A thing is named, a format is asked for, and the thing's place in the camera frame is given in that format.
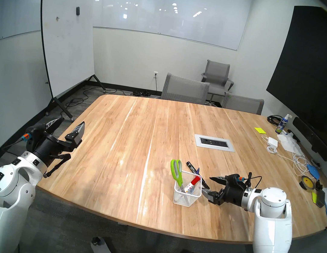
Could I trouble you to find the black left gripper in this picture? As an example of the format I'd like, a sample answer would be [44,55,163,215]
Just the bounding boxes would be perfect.
[30,113,87,171]

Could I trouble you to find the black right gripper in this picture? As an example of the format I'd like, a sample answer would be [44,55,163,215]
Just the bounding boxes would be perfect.
[199,173,249,210]

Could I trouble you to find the red capped white marker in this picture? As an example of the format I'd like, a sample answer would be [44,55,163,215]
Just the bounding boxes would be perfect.
[184,174,201,195]

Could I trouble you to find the white wire mesh pen holder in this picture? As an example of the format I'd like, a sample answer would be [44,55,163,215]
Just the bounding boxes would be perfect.
[172,170,205,209]

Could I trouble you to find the black permanent marker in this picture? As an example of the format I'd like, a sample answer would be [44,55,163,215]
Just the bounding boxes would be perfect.
[183,161,214,190]

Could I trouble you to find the green handled scissors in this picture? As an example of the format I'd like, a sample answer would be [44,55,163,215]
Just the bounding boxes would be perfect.
[167,158,188,192]

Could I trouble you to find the grey table power outlet box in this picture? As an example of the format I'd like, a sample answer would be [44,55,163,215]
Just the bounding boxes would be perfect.
[193,134,237,153]

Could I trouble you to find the white crumpled tissue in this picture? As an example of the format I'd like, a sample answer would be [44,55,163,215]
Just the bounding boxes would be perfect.
[275,131,306,155]

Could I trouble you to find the grey mesh office chair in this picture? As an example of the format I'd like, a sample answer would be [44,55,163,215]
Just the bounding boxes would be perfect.
[160,72,211,106]
[221,91,265,116]

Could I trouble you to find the whiteboard cleaner spray bottle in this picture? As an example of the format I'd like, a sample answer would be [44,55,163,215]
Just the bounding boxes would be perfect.
[275,112,292,135]

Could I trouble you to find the black and yellow tape roll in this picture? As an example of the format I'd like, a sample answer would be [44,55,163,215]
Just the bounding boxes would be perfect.
[299,175,317,191]

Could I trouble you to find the mobile whiteboard on stand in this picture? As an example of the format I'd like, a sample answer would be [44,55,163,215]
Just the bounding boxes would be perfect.
[23,0,120,125]

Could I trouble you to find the blue flat plastic item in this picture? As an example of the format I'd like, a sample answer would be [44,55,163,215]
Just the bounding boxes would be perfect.
[305,163,322,179]

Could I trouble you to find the dark grey eraser block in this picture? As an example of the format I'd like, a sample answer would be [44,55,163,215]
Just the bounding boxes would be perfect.
[314,189,327,210]

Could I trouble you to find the black video sound bar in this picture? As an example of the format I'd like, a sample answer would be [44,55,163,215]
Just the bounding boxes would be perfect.
[287,116,327,162]

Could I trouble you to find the grey office chair with armrests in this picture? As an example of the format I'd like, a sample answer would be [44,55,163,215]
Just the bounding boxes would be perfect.
[197,59,237,108]

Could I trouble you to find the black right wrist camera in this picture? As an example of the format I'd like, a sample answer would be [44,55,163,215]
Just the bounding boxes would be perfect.
[224,172,249,190]

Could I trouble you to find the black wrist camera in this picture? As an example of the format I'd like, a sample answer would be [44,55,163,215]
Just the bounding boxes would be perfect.
[224,172,249,190]
[23,121,47,147]

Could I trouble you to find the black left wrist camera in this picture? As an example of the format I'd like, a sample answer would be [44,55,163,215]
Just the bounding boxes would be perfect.
[23,121,47,147]

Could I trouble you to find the black left gripper cable loop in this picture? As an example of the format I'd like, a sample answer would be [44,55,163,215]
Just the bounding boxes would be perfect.
[42,150,72,182]

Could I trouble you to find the black right camera cable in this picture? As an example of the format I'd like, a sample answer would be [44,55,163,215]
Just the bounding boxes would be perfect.
[245,171,263,189]

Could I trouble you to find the long black floor cable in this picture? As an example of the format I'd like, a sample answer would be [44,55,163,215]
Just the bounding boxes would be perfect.
[58,81,126,128]

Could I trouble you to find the thin black left camera cable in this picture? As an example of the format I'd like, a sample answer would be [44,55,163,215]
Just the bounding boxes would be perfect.
[1,133,28,157]

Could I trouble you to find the black floor cable bundle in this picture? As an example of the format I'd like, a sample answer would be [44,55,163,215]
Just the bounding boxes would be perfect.
[130,88,152,99]

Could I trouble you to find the black coiled cable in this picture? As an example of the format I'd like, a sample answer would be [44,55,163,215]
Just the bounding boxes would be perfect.
[266,114,284,125]

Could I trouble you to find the wide glass wall whiteboard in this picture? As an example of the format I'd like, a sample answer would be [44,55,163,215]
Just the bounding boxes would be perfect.
[75,0,250,52]

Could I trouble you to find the large black wall screen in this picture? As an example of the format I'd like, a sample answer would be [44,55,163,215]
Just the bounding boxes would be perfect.
[256,0,327,168]

